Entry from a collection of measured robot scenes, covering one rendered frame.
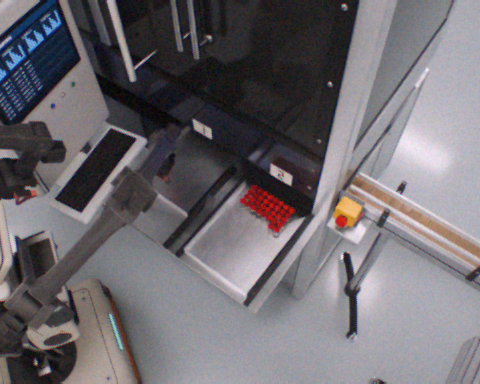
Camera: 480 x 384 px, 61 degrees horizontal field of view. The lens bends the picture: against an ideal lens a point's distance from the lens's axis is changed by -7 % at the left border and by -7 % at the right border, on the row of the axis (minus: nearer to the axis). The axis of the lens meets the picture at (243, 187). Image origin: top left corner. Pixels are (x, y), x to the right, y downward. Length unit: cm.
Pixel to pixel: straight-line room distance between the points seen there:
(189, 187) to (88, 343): 91
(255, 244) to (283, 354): 92
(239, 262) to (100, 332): 89
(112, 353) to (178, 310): 47
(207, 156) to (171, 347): 106
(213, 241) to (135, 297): 101
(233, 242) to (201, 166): 34
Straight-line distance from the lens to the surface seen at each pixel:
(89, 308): 218
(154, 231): 156
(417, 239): 156
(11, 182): 135
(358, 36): 95
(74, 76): 177
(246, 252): 149
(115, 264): 253
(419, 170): 292
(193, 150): 172
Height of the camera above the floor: 224
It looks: 58 degrees down
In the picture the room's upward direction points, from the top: 2 degrees counter-clockwise
